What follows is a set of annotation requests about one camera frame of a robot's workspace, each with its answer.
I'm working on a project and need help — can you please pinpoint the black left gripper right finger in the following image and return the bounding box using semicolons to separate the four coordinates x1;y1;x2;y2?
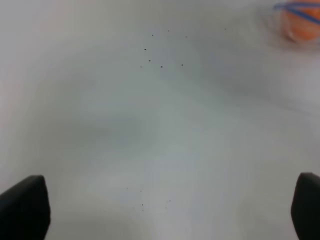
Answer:
290;172;320;240

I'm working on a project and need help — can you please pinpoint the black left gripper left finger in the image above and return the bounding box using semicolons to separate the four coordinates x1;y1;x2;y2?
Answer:
0;175;51;240

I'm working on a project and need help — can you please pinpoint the clear zip bag blue seal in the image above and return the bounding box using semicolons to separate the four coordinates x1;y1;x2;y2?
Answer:
256;0;320;50

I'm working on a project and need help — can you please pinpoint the orange fruit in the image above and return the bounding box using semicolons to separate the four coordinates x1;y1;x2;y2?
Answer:
280;0;320;43

